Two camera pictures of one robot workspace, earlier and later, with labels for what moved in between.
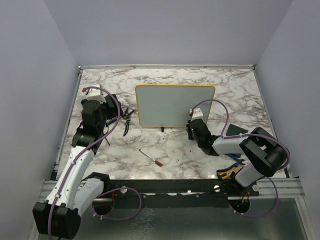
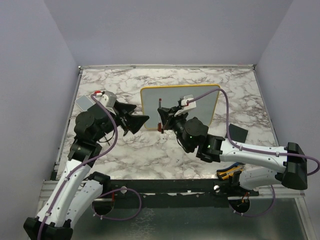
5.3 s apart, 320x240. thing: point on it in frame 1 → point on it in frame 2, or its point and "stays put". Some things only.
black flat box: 233,129 stays put
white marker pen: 157,162 → 159,122
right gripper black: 189,136 → 165,112
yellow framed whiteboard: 169,105 stays put
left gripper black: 113,110 → 134,122
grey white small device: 78,100 stays put
